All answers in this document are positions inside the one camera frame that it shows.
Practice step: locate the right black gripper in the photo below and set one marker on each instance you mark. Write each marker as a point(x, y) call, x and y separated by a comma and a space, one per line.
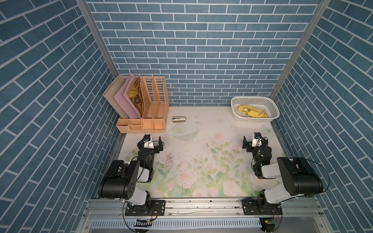
point(249, 146)

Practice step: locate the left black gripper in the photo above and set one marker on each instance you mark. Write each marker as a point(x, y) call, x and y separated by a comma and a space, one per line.
point(156, 149)

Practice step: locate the yellow car print pillowcase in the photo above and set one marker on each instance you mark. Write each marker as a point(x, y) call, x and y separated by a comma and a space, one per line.
point(252, 111)

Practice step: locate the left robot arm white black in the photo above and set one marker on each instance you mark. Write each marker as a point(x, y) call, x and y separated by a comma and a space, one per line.
point(121, 179)

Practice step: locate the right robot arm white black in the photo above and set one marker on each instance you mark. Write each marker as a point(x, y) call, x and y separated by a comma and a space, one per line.
point(298, 178)

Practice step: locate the grey white stapler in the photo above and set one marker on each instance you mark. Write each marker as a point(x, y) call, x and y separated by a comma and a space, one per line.
point(179, 119)

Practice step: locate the white plastic mesh basket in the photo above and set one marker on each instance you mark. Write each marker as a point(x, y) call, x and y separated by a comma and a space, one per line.
point(263, 103)

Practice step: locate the floral table mat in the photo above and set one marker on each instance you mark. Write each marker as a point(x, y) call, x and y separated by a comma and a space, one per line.
point(203, 157)

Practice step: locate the pink folder board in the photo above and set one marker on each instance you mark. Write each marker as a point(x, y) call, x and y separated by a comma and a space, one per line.
point(124, 101)

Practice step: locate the yellow brown patterned book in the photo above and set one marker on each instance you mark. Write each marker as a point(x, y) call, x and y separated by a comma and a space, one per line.
point(134, 93)

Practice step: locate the peach desk file organizer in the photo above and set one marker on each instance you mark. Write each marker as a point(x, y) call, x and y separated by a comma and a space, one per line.
point(156, 101)

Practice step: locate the left green circuit board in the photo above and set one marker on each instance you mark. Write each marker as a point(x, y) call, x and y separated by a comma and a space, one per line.
point(144, 223)

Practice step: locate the green circuit board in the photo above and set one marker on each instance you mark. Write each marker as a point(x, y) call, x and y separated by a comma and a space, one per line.
point(144, 223)
point(270, 221)

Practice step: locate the right green circuit board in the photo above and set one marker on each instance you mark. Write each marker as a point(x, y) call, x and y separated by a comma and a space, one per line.
point(270, 221)

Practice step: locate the beige folder board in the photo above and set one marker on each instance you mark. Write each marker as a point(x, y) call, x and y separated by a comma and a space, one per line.
point(112, 90)

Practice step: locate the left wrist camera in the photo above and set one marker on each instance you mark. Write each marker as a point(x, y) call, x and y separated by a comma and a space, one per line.
point(148, 142)

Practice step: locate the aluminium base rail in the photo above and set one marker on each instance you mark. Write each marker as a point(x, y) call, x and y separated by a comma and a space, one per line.
point(204, 207)

